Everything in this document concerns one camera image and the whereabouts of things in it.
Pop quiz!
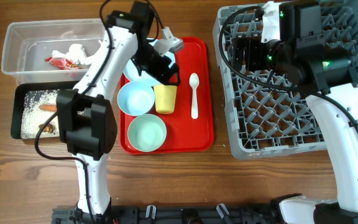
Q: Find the white plastic spoon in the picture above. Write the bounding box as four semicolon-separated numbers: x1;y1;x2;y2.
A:
189;73;200;119

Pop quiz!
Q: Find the dark food lump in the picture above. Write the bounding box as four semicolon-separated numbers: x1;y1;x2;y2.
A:
42;123;55;134

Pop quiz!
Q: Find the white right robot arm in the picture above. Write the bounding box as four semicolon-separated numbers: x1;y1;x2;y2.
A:
240;1;358;223

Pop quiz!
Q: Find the black waste tray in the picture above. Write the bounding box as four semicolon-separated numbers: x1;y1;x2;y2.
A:
11;81;78;139

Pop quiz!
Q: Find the white napkin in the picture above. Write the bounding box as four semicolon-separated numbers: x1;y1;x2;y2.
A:
52;40;104;65

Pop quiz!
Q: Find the white rice pile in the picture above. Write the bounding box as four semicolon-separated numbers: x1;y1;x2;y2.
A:
21;90;59;139

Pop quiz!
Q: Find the grey dishwasher rack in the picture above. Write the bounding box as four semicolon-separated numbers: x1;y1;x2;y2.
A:
213;1;358;159

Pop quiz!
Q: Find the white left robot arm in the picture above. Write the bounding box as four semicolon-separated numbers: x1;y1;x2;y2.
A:
57;1;184;223

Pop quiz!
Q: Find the light blue oval plate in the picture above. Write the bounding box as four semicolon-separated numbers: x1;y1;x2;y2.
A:
123;40;176;87

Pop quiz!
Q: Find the light blue rice bowl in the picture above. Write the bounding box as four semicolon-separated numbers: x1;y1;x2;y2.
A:
117;82;155;116

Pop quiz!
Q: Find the yellow plastic cup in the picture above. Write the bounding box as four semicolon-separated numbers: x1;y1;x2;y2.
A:
154;84;177;114

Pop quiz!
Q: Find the red serving tray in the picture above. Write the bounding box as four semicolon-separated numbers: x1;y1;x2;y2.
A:
119;36;214;155

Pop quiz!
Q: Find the brown sausage piece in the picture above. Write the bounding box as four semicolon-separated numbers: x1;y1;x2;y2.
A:
39;105;57;113

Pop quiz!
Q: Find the red snack wrapper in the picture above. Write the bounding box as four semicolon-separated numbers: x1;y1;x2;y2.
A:
45;57;80;70

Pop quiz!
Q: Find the pale green bowl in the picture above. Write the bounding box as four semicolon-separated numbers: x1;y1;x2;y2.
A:
127;114;167;152

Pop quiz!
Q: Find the clear plastic waste bin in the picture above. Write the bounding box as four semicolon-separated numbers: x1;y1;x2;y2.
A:
1;19;104;85

